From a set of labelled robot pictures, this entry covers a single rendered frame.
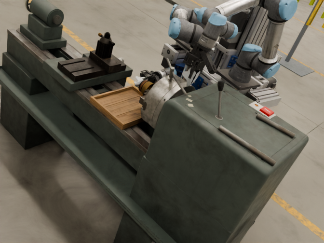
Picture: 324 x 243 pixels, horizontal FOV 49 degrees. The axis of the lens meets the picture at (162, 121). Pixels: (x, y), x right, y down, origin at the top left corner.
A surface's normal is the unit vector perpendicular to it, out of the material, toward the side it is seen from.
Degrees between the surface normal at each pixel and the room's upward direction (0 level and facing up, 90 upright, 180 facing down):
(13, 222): 0
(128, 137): 90
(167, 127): 90
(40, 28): 90
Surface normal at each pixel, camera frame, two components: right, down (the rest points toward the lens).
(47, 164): 0.28, -0.78
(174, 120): -0.65, 0.27
